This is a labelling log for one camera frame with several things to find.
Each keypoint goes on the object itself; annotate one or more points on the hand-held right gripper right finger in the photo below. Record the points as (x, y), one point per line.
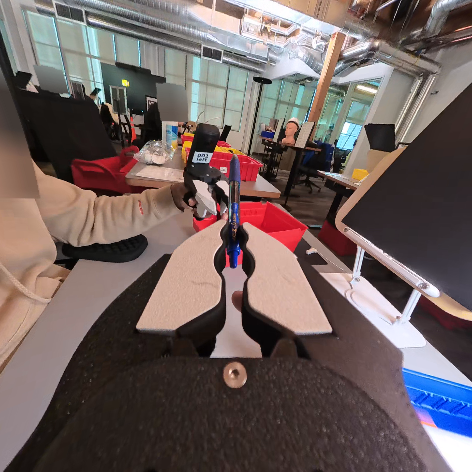
(287, 291)

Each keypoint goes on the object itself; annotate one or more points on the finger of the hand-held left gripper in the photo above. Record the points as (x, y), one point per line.
(223, 191)
(205, 199)

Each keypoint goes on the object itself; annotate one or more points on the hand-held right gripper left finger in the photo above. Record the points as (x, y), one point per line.
(180, 287)

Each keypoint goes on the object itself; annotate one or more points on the blue ballpoint pen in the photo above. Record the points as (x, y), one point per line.
(234, 206)

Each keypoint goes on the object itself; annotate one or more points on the red storage bin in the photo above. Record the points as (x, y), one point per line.
(273, 221)

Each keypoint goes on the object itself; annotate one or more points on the blue storage bin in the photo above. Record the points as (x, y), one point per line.
(442, 398)

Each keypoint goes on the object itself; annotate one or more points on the person's left hand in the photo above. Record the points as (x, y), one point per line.
(181, 195)

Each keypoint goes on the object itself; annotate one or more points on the person's right hand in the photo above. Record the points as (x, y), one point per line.
(238, 300)

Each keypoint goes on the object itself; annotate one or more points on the red parts bin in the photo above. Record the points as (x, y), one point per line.
(236, 166)
(188, 139)

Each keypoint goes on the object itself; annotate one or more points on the yellow parts bin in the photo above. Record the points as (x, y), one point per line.
(226, 149)

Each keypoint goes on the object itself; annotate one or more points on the wooden edged table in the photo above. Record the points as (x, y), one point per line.
(337, 177)
(258, 188)

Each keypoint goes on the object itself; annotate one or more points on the white blue canister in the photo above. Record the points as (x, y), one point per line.
(171, 136)

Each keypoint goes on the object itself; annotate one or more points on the clear plastic bag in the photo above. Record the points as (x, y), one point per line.
(155, 153)

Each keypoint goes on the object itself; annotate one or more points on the paper sheet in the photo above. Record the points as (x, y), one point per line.
(158, 173)

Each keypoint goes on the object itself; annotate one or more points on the standing desk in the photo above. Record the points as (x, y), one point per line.
(292, 177)

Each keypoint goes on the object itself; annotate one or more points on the red tote bag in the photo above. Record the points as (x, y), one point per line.
(450, 317)
(337, 239)

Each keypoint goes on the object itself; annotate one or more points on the orange traffic cone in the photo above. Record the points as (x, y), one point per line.
(132, 132)

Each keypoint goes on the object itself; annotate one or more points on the black floor lamp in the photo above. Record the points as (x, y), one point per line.
(262, 79)

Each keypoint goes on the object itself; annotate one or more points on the mannequin head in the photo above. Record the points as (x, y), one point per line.
(291, 131)

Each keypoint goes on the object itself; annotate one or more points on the black office chair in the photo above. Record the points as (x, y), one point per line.
(317, 162)
(66, 129)

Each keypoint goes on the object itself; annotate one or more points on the white sign board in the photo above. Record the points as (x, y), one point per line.
(305, 134)

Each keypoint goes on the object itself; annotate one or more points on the white metal stand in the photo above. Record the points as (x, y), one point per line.
(383, 317)

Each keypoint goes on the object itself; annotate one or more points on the red plastic bin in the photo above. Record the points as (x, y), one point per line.
(99, 173)

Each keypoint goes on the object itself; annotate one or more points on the wooden column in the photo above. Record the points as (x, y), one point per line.
(326, 81)

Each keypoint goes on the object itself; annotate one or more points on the small yellow bin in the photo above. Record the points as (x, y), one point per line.
(359, 174)

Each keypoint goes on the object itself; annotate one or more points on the person's beige hoodie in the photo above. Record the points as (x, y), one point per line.
(18, 276)

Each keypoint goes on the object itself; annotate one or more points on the black wall panel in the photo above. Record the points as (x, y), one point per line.
(136, 84)

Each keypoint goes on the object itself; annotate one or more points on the silver ventilation duct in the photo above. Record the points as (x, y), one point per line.
(398, 55)
(166, 40)

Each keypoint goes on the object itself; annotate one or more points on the black screen wooden frame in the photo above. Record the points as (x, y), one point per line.
(424, 202)

